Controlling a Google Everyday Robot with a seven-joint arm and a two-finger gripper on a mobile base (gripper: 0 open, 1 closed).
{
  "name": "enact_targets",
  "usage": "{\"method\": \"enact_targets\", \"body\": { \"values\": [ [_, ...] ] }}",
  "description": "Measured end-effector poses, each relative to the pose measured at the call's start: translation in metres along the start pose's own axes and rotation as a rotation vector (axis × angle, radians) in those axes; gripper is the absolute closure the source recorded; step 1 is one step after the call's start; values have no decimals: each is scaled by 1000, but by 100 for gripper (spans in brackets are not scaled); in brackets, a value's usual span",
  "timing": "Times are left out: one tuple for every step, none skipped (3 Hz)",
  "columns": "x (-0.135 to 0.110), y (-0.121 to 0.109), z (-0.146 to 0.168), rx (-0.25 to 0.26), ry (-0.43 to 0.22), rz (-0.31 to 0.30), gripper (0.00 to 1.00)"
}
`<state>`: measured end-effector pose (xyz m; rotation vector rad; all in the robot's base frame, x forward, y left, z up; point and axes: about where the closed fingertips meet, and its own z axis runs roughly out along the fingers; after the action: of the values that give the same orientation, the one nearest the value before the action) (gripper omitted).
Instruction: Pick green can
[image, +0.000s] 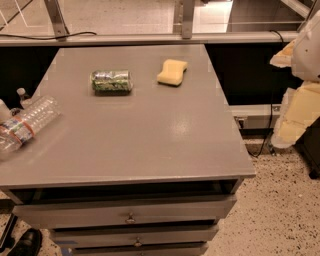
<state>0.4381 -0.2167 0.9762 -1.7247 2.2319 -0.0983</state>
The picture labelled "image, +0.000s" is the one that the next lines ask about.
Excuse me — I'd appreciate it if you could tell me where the black hanging cable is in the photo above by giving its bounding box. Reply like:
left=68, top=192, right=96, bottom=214
left=246, top=29, right=285, bottom=158

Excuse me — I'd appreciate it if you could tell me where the small white-capped bottle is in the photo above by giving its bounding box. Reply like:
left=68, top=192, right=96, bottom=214
left=17, top=88, right=32, bottom=108

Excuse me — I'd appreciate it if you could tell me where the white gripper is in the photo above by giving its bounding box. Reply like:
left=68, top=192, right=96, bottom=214
left=270, top=10, right=320, bottom=148

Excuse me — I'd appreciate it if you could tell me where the top grey drawer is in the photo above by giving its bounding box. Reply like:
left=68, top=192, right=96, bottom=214
left=13, top=195, right=236, bottom=229

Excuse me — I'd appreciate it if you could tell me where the clear plastic water bottle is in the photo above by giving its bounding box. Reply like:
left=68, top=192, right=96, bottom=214
left=0, top=95, right=61, bottom=155

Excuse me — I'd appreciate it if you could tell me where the green soda can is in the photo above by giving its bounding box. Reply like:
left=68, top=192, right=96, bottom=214
left=90, top=70, right=133, bottom=94

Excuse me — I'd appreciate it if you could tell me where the grey drawer cabinet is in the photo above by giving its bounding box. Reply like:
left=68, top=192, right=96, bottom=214
left=0, top=44, right=257, bottom=256

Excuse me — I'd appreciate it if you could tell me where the bottom grey drawer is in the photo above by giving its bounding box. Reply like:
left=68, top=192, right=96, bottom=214
left=72, top=242, right=208, bottom=256

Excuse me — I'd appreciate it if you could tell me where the black cable on rail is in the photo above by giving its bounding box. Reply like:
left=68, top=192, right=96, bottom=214
left=0, top=31, right=98, bottom=41

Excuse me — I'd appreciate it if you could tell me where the black shoe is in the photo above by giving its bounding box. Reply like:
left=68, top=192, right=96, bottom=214
left=7, top=228, right=42, bottom=256

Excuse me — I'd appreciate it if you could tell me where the grey metal rail frame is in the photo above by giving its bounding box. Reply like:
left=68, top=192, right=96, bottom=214
left=0, top=0, right=319, bottom=46

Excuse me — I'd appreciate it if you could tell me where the yellow sponge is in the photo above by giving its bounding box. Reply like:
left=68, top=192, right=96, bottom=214
left=157, top=59, right=188, bottom=86

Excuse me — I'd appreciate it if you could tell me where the grey drawer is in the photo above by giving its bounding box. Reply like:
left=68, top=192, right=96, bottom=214
left=13, top=195, right=236, bottom=229
left=72, top=242, right=208, bottom=256
left=51, top=224, right=218, bottom=248

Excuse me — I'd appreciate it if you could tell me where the middle grey drawer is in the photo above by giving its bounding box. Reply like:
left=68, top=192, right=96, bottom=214
left=51, top=224, right=218, bottom=248

